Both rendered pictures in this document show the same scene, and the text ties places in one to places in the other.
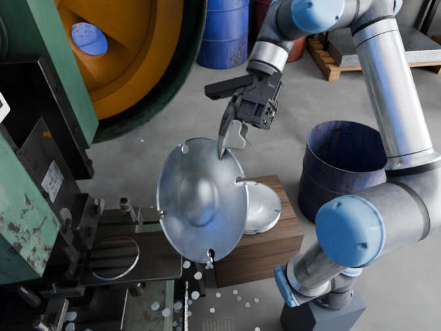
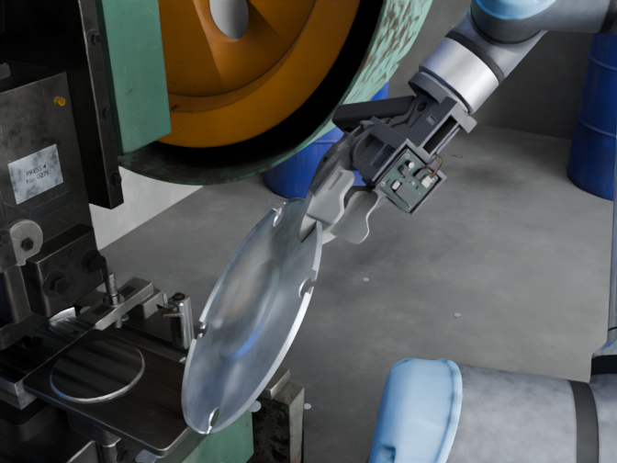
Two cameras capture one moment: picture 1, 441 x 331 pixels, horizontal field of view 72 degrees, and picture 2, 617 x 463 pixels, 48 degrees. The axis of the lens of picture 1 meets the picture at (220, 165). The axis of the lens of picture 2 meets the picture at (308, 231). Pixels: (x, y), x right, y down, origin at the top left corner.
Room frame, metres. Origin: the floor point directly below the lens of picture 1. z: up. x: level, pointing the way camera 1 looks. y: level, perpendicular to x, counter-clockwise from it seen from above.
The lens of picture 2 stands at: (-0.05, -0.35, 1.40)
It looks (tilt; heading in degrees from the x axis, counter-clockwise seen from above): 29 degrees down; 32
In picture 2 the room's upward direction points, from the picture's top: straight up
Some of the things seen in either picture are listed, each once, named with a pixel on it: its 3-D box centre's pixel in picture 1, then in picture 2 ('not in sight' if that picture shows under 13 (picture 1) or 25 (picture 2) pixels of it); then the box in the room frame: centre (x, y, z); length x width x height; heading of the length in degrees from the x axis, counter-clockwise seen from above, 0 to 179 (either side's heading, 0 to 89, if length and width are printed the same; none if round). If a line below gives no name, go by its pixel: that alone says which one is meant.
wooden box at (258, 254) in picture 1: (247, 229); not in sight; (0.89, -0.13, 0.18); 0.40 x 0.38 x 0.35; 99
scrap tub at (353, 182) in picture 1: (338, 176); not in sight; (1.18, -0.66, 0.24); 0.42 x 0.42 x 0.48
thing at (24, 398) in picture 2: (69, 264); (38, 355); (0.41, 0.40, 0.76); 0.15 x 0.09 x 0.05; 3
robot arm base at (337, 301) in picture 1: (331, 281); not in sight; (0.46, -0.35, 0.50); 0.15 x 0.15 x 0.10
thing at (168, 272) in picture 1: (138, 267); (130, 417); (0.42, 0.23, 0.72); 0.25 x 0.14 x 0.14; 93
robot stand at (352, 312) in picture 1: (315, 313); not in sight; (0.46, -0.35, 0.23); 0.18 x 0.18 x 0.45; 12
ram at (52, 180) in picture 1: (35, 192); (16, 186); (0.41, 0.37, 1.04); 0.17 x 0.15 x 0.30; 93
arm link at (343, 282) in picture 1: (338, 264); not in sight; (0.45, -0.34, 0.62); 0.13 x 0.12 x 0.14; 109
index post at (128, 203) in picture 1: (127, 209); (181, 319); (0.59, 0.29, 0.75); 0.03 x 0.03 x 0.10; 3
